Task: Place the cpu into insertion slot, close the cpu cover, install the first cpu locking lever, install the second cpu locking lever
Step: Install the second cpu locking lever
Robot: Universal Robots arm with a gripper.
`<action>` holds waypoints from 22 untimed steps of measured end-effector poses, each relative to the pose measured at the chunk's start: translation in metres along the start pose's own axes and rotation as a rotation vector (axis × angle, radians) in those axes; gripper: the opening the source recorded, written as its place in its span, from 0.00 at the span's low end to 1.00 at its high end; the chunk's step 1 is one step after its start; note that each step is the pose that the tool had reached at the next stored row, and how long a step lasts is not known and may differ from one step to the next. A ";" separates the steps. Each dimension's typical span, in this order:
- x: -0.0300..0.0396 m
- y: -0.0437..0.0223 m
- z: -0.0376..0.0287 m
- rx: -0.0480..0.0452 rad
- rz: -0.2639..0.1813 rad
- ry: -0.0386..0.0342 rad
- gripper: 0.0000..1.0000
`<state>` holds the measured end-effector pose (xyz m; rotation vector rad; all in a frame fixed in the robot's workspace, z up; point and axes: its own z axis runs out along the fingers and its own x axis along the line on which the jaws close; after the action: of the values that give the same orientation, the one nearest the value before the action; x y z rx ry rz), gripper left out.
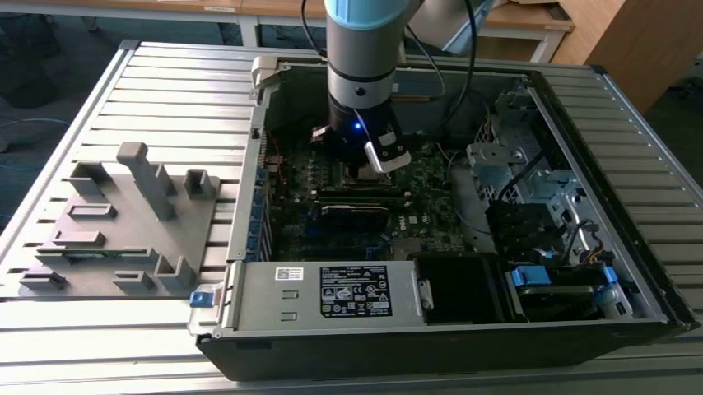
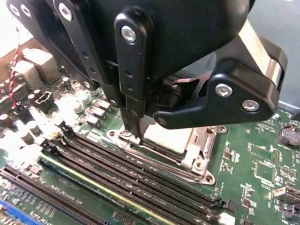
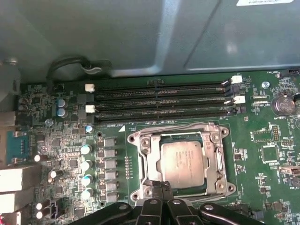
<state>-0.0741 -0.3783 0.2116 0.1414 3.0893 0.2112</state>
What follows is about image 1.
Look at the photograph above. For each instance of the black disk drive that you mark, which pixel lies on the black disk drive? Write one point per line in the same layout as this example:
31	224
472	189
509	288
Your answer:
556	302

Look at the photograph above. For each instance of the green motherboard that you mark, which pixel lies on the green motherboard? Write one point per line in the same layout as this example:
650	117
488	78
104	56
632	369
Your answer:
434	205

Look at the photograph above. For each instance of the black power connector bundle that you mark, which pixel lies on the black power connector bundle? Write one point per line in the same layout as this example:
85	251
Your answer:
517	222

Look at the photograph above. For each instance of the blue plastic clip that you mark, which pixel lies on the blue plastic clip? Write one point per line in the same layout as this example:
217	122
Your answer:
610	275

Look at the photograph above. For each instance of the grey power supply unit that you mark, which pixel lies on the grey power supply unit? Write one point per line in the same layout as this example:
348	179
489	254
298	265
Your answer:
258	296

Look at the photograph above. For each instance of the grey case release latch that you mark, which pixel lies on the grey case release latch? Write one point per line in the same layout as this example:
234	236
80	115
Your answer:
264	68

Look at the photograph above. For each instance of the blue disk carrier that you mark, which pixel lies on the blue disk carrier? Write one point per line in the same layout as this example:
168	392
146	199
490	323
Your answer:
530	275

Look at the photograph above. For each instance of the black expansion card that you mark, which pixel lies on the black expansion card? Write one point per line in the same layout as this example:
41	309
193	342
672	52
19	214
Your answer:
352	220

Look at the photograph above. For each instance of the green RAM stick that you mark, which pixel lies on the green RAM stick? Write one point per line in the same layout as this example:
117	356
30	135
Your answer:
92	255

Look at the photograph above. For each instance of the wooden cabinet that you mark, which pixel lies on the wooden cabinet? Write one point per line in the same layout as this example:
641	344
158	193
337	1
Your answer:
649	41

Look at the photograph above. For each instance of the silver metal drive cage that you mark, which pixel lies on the silver metal drive cage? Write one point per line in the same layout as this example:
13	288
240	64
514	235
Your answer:
494	156

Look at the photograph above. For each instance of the wooden desk white legs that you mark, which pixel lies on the wooden desk white legs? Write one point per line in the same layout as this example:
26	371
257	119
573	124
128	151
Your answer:
528	24
110	5

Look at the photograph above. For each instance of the CPU with silver top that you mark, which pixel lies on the CPU with silver top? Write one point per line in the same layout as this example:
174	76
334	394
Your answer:
372	177

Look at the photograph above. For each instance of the black RAM slot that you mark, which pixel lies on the black RAM slot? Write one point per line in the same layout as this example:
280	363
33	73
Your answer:
357	200
357	192

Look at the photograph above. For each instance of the dark chipset heatsink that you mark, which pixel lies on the dark chipset heatsink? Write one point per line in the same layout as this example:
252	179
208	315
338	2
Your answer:
408	247

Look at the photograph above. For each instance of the blue case latch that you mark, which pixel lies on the blue case latch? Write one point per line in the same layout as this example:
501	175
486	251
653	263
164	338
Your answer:
201	299

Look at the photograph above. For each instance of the black PC case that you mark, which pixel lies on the black PC case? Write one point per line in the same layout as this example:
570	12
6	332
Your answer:
385	358

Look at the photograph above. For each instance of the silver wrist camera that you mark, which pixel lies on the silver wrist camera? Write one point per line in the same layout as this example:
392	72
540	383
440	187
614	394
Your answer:
390	156

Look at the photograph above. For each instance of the grey parts rack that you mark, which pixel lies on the grey parts rack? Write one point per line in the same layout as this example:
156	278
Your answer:
138	230

